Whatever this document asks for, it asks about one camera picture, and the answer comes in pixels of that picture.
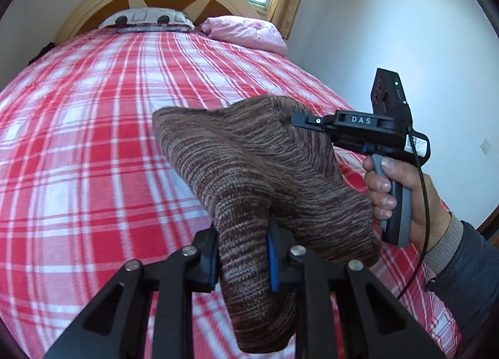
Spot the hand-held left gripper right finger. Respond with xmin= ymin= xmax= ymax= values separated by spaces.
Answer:
xmin=266 ymin=219 xmax=447 ymax=359

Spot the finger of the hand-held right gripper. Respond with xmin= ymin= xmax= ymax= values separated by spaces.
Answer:
xmin=290 ymin=112 xmax=338 ymax=132

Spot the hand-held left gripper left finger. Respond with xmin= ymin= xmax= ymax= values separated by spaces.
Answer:
xmin=43 ymin=228 xmax=221 ymax=359

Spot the brown knitted sweater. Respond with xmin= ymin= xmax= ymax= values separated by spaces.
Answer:
xmin=152 ymin=95 xmax=382 ymax=354

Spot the person's right forearm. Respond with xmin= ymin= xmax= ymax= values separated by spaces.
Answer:
xmin=421 ymin=213 xmax=499 ymax=359

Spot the person's right hand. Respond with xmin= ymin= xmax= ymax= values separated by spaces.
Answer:
xmin=362 ymin=156 xmax=453 ymax=255

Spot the pink pillow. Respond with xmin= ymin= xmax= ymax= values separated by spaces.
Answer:
xmin=200 ymin=15 xmax=289 ymax=56

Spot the dark wooden furniture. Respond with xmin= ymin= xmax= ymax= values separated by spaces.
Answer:
xmin=476 ymin=203 xmax=499 ymax=247

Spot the red plaid bedsheet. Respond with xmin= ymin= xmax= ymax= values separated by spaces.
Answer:
xmin=0 ymin=28 xmax=464 ymax=359

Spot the white patterned pillow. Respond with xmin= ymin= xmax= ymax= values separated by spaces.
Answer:
xmin=97 ymin=7 xmax=196 ymax=34

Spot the dark cloth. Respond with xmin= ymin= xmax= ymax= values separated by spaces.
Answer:
xmin=29 ymin=41 xmax=55 ymax=65

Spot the black cable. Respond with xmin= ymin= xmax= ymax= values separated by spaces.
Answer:
xmin=397 ymin=131 xmax=433 ymax=299

